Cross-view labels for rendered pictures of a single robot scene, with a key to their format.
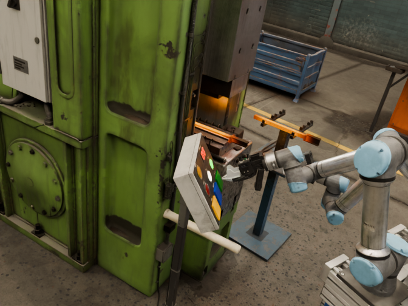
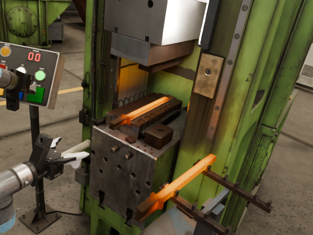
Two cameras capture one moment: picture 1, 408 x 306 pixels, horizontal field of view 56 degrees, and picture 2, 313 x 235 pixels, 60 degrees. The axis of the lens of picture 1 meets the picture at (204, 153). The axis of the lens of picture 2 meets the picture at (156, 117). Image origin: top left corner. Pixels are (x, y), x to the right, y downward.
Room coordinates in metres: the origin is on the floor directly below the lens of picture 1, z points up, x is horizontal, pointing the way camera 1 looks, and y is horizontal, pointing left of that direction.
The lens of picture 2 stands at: (2.10, -1.25, 1.60)
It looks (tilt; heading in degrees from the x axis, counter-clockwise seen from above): 27 degrees down; 93
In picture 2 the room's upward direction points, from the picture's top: 9 degrees clockwise
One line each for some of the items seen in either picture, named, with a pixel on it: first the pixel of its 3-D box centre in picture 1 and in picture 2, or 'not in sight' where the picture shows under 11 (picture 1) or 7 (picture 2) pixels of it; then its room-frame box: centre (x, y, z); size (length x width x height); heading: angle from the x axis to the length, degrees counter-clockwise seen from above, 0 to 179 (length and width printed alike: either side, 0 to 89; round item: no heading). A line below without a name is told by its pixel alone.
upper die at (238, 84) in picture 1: (204, 73); (156, 43); (1.97, 0.07, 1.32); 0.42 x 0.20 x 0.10; 64
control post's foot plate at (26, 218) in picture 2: not in sight; (40, 212); (1.34, 0.05, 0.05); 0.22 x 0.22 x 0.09; 64
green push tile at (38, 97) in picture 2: (218, 181); (36, 94); (1.44, -0.08, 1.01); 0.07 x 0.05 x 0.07; 179
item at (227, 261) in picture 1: (209, 270); not in sight; (1.86, -0.17, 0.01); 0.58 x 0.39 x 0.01; 154
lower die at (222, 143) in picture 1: (195, 133); (146, 111); (1.97, 0.07, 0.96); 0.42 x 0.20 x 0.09; 64
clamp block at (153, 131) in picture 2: (231, 133); (159, 135); (2.07, -0.15, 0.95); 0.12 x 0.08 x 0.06; 64
